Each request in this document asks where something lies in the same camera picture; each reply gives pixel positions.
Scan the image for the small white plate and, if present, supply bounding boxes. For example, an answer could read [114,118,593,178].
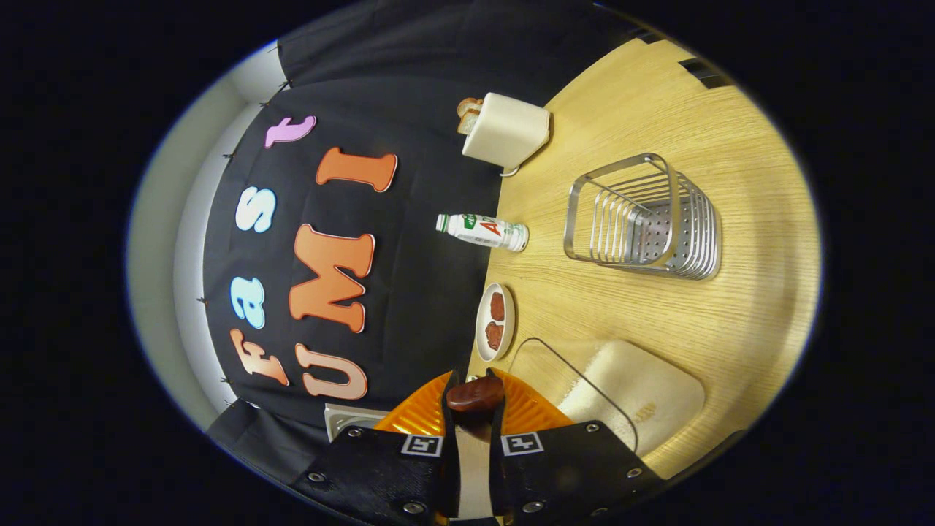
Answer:
[476,283,516,363]

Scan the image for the white toaster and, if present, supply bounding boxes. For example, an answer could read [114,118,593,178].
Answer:
[462,93,551,170]

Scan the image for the dark wooden spoon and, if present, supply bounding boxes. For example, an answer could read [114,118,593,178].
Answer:
[446,375,506,432]

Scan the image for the metal wire chopstick holder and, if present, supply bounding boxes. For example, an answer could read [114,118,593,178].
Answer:
[564,153,722,281]

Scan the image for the white rice cooker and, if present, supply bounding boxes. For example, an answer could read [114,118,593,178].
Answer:
[324,404,388,443]

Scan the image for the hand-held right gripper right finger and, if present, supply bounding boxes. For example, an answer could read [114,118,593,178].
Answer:
[486,367,667,526]

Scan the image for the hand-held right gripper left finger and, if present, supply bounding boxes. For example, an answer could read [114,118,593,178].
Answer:
[287,369,462,526]

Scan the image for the small white milk bottle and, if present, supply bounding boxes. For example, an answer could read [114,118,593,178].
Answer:
[436,213,529,253]

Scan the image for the black backdrop cloth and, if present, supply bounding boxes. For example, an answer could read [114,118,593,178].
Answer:
[201,0,662,505]

